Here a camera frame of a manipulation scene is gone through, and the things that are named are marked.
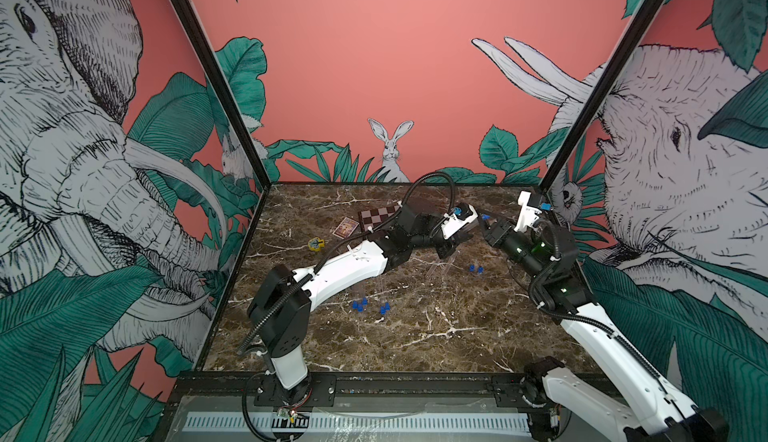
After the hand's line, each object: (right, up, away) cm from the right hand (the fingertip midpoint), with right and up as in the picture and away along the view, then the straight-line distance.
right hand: (475, 208), depth 69 cm
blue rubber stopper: (+2, -2, 0) cm, 3 cm away
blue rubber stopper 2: (+7, -20, +29) cm, 36 cm away
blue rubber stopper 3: (+9, -20, +28) cm, 35 cm away
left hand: (+1, -5, +5) cm, 7 cm away
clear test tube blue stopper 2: (-22, -30, +20) cm, 42 cm away
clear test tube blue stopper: (-29, -29, +19) cm, 46 cm away
